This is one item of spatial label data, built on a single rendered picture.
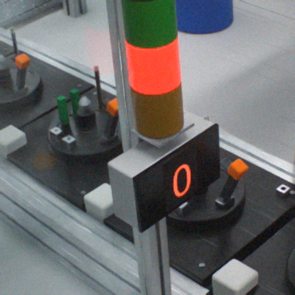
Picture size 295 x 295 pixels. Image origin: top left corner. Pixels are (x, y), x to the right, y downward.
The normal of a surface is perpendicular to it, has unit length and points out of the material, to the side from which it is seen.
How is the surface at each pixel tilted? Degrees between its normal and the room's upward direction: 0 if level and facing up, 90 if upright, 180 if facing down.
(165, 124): 90
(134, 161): 0
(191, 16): 90
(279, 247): 0
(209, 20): 90
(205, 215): 0
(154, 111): 90
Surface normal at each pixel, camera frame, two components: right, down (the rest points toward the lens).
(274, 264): -0.08, -0.81
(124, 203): -0.72, 0.45
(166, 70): 0.46, 0.49
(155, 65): 0.08, 0.58
